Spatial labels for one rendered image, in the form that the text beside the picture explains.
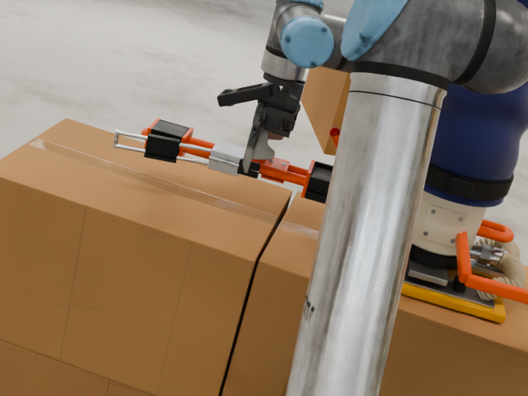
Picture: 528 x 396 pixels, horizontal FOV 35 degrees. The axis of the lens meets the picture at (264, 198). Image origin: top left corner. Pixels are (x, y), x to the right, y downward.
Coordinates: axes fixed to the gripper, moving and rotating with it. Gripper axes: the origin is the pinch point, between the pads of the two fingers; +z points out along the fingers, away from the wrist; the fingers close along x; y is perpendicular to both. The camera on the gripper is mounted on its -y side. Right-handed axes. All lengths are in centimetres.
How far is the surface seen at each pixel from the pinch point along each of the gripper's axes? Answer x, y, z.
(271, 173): -2.6, 5.5, 0.3
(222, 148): -0.3, -6.1, -1.1
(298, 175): -1.8, 11.2, -0.6
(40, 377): -16, -32, 59
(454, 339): -20, 50, 16
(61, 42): 368, -182, 108
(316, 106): 168, 4, 37
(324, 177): -0.9, 16.5, -1.4
